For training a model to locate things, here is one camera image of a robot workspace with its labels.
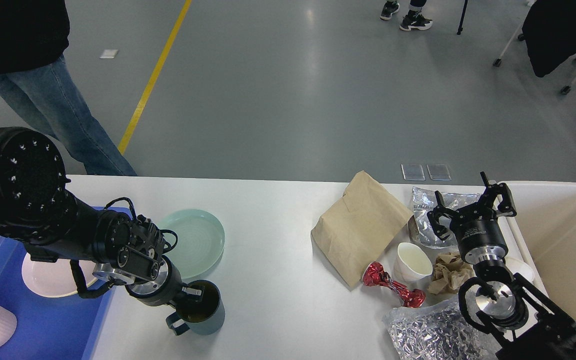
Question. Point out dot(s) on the brown paper bag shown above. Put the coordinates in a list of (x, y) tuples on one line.
[(357, 228)]

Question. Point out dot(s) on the red foil wrapper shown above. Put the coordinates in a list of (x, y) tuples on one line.
[(376, 276)]

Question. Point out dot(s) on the black jacket on chair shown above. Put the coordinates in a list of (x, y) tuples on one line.
[(549, 32)]

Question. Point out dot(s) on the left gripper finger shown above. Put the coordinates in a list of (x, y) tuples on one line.
[(193, 292)]

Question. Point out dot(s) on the blue plastic tray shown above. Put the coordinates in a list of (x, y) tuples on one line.
[(63, 328)]

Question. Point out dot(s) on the crumpled brown paper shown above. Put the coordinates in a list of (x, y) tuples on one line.
[(450, 272)]

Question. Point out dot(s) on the person in black and jeans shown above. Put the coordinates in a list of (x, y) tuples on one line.
[(36, 84)]

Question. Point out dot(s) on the pink plate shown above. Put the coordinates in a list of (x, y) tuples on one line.
[(48, 279)]

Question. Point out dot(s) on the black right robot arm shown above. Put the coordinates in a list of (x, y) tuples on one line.
[(525, 322)]

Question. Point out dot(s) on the light green plate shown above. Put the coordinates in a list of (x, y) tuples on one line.
[(200, 241)]

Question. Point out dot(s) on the beige plastic bin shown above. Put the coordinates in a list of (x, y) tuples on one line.
[(545, 229)]

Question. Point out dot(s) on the white lid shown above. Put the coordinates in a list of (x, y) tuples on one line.
[(517, 266)]

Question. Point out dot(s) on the white paper cup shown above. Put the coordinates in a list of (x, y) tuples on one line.
[(411, 263)]

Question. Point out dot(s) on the crumpled silver foil bag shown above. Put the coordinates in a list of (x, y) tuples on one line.
[(437, 332)]

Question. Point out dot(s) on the dark teal mug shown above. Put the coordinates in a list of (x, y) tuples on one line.
[(203, 318)]

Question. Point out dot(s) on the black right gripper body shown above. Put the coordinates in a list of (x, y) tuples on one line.
[(479, 237)]

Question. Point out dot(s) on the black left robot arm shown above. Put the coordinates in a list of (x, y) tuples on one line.
[(106, 248)]

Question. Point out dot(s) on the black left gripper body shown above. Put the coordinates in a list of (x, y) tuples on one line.
[(166, 289)]

